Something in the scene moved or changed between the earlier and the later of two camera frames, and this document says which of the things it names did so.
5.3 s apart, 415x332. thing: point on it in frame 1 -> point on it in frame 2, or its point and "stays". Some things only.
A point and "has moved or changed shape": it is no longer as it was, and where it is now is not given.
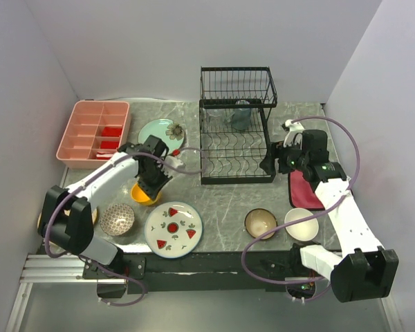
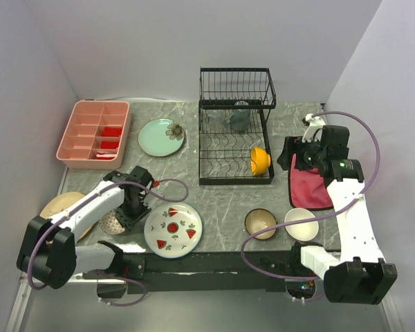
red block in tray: (112, 131) stays
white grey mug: (241, 117) stays
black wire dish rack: (234, 131) stays
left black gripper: (153, 191) -> (127, 221)
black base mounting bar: (204, 271) stays
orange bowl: (139, 196) has moved or changed shape
